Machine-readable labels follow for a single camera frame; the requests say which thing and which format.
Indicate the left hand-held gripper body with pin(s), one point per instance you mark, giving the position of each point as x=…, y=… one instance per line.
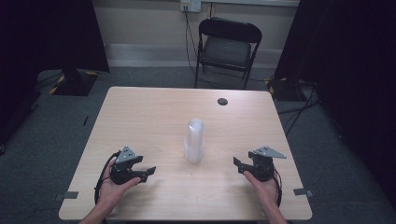
x=123, y=168

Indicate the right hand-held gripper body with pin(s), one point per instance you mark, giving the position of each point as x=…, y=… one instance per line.
x=263, y=168

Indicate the person's right hand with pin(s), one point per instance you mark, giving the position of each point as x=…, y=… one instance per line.
x=266, y=193

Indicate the person's left hand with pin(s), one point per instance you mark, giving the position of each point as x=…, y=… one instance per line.
x=110, y=193

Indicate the grey tape strip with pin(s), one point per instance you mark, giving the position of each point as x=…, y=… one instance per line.
x=302, y=192
x=67, y=195

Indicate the stack of clear plastic cups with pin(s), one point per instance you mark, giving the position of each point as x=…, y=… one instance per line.
x=194, y=141

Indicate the small black floor item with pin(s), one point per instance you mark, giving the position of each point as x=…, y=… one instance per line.
x=85, y=121

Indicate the black stand base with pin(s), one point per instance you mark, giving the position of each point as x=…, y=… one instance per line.
x=74, y=82
x=283, y=88

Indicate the black folding chair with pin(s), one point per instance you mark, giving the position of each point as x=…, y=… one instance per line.
x=225, y=49

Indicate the black curtain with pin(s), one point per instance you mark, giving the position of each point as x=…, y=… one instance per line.
x=348, y=62
x=46, y=34

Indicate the white wall socket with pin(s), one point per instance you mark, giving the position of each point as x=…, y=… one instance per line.
x=190, y=5

